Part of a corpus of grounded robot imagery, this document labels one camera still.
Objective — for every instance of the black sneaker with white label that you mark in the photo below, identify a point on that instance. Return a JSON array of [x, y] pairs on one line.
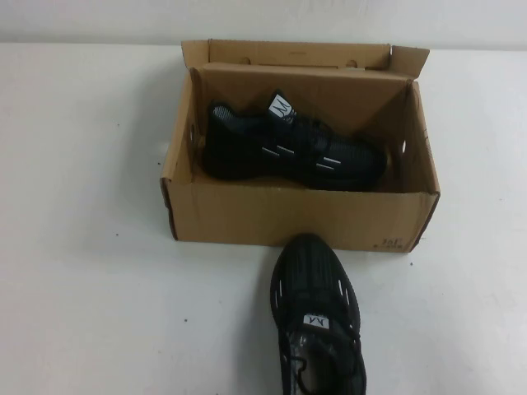
[[230, 140], [313, 267]]

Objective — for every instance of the brown cardboard shoe box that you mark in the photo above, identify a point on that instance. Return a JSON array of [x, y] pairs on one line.
[[230, 214]]

